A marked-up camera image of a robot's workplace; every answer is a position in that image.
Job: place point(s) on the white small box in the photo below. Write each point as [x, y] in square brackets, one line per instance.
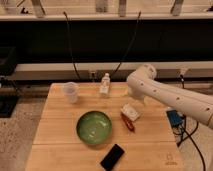
[130, 112]

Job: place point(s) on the clear plastic cup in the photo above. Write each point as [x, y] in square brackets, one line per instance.
[70, 89]

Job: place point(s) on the blue connector box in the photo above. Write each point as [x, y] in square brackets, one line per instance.
[174, 118]

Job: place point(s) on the small white bottle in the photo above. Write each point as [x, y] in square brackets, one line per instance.
[105, 85]

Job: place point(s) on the black smartphone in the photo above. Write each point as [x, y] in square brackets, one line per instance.
[112, 157]

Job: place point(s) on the black equipment on left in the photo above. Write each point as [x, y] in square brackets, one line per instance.
[8, 63]

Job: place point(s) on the green ceramic bowl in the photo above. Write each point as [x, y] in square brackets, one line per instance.
[94, 128]

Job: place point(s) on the wall power outlet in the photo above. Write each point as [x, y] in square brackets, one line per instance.
[92, 75]

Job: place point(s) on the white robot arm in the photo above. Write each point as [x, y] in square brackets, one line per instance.
[198, 106]

